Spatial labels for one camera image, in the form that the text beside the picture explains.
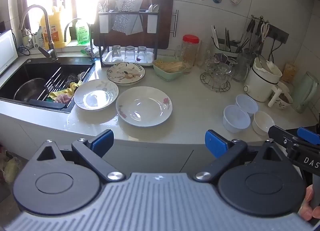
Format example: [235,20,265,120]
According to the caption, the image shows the clear drinking glass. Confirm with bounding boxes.
[137,46,147,62]
[124,46,135,62]
[111,45,122,62]

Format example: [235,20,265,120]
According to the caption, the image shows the green square bowl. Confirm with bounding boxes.
[152,56,192,81]

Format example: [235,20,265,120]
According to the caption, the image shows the wire glass rack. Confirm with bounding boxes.
[199,53,232,92]

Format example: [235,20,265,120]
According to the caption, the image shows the mushroom patterned plate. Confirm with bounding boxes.
[107,62,146,85]

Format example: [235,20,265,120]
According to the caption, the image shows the white electric cooker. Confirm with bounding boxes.
[244,57,283,102]

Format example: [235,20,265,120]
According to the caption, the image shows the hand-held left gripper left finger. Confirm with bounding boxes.
[30,129,126,183]

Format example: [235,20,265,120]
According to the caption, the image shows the red lid glass jar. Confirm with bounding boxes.
[182,34,200,72]

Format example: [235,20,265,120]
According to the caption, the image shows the tall steel faucet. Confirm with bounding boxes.
[19,4,59,62]

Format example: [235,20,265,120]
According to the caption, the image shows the yellow dish cloth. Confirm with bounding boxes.
[49,81,83,99]

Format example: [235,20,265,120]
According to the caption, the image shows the red flower white plate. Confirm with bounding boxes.
[115,86,173,128]

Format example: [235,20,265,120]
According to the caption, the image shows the white rack caddy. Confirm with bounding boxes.
[99,14,110,34]
[147,16,158,34]

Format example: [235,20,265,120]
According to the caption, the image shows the green liquid bottle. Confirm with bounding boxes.
[75,18,91,45]

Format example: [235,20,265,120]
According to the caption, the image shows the yellow plastic bag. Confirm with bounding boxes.
[4,157,20,184]

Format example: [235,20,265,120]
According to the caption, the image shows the yellow food packet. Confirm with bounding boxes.
[282,63,297,82]

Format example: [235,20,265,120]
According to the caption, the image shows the glass pitcher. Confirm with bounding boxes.
[234,53,250,82]

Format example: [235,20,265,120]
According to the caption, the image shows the white drip tray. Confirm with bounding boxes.
[104,49,155,66]

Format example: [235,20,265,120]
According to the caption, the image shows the silver glitter sheet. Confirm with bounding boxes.
[111,0,144,36]

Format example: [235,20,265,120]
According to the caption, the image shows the brown cutting board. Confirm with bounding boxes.
[94,0,174,46]

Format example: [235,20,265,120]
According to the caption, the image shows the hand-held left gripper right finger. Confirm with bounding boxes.
[194,130,288,181]

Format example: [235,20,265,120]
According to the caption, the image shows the floral ceramic mug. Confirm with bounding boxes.
[269,86,293,110]

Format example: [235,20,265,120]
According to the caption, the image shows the small plastic bottle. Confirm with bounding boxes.
[31,27,45,49]

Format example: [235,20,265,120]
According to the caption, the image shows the person's right hand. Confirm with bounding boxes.
[299,185,320,221]

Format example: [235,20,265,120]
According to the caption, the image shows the black dish rack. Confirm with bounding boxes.
[97,0,160,67]

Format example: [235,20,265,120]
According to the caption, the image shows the black kitchen sink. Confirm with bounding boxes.
[0,57,97,114]

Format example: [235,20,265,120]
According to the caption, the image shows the pink scrubber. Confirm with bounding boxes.
[55,94,73,104]

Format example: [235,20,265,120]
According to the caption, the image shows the yellow detergent jug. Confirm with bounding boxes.
[40,6,72,49]

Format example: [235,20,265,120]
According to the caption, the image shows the black sink drain rack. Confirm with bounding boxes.
[29,67,90,111]

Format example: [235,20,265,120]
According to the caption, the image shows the hanging kitchen utensils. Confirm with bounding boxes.
[240,14,270,54]

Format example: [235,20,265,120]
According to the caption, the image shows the steel pot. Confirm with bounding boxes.
[14,78,47,102]

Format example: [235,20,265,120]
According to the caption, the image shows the pale green kettle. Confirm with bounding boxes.
[291,71,319,114]

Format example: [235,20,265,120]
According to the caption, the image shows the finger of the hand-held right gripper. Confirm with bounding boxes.
[297,127,320,146]
[268,125,300,146]

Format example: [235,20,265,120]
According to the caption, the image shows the white appliance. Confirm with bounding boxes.
[0,29,19,75]

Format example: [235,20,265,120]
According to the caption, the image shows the white ceramic bowl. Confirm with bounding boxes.
[252,110,275,136]

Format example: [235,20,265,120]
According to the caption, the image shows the black wall power strip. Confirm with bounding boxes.
[267,24,289,44]

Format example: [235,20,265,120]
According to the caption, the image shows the white plastic bowl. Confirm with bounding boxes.
[236,94,259,116]
[223,105,251,133]

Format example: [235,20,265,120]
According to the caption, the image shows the small steel faucet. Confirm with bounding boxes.
[64,18,95,60]

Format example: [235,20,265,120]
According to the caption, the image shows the bundle of bamboo sticks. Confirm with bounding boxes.
[154,60,187,73]

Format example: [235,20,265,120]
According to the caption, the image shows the steel bar handle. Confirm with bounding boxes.
[171,9,179,37]

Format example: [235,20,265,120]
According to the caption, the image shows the leaf patterned white plate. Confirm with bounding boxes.
[74,79,119,111]

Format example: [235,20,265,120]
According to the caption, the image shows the white chopstick holder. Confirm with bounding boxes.
[211,24,240,55]

